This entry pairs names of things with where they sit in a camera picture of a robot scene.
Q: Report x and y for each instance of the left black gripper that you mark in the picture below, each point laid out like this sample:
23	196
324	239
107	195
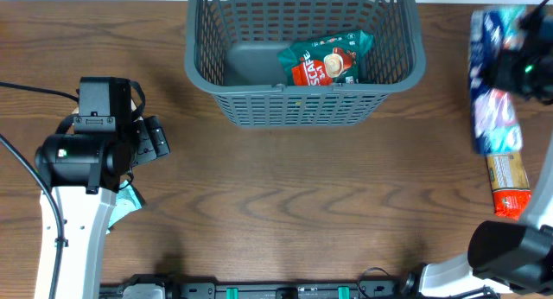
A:
152	140

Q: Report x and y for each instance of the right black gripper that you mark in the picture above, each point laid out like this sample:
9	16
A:
510	73

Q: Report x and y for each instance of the blue Kleenex tissue multipack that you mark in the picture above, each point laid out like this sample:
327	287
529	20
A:
495	126

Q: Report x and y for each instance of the orange spaghetti packet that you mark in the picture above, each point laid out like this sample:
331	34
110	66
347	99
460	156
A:
509	184

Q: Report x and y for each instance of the grey plastic basket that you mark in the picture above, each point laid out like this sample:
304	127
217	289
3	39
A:
271	63

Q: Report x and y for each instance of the green Nescafe coffee bag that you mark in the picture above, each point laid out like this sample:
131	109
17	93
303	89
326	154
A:
325	61

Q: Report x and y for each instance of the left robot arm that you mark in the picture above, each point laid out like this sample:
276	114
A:
81	165

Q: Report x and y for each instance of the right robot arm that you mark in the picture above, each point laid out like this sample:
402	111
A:
501	257

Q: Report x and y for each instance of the teal white sachet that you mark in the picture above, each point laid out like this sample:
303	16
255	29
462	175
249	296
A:
128	200

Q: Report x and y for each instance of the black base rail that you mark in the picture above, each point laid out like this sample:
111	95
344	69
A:
157	286

